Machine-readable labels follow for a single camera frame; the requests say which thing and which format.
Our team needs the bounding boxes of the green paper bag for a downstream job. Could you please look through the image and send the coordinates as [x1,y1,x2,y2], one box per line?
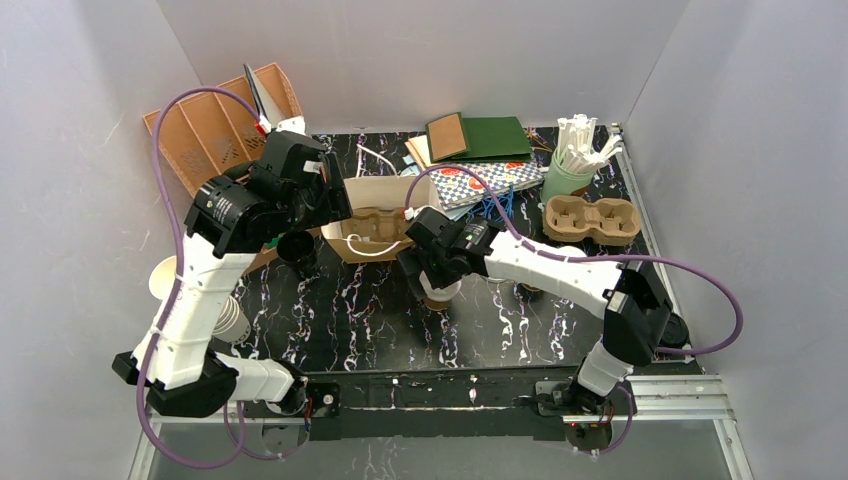
[425,112,532,163]

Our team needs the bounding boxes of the cream and blue bags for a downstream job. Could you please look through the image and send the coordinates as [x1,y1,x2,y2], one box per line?
[404,134,432,170]

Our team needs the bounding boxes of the kraft paper takeout bag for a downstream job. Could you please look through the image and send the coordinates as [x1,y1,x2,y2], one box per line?
[321,146,443,264]

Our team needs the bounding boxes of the single pulp cup carrier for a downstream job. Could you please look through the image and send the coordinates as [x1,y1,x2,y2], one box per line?
[341,207,408,243]

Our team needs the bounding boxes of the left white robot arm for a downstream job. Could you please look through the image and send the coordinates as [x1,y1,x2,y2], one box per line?
[112,130,352,418]

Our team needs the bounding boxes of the orange plastic desk organizer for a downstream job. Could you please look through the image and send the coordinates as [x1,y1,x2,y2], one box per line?
[142,62,306,276]

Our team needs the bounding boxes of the stack of white cup lids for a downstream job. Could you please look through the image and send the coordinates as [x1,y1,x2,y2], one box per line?
[557,245,587,258]

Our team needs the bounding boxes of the green cup with straws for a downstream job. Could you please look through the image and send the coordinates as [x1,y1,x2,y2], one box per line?
[541,114,623,205]

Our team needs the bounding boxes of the stack of pulp cup carriers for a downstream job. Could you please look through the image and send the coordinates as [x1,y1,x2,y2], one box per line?
[543,195,642,246]

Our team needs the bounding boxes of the blue cord bag handle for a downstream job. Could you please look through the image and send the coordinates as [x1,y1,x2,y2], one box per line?
[468,187,515,224]

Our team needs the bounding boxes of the white board in organizer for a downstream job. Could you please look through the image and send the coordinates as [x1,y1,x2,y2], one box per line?
[243,63,285,126]

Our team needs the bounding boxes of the brown paper coffee cup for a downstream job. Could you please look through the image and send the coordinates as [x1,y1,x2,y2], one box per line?
[420,274,462,311]

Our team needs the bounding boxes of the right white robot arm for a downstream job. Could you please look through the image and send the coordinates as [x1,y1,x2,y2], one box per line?
[397,206,673,405]

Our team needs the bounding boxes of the black cup lid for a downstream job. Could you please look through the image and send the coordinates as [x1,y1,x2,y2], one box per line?
[660,313,690,349]
[276,231,317,280]

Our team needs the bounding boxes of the blue checkered paper bag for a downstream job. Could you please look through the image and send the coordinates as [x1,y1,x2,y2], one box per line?
[423,158,546,213]

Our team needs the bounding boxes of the stack of white paper cups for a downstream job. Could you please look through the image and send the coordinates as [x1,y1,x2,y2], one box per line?
[148,255,252,344]

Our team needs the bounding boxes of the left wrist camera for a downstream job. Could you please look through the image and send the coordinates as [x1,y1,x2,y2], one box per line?
[275,116,307,136]

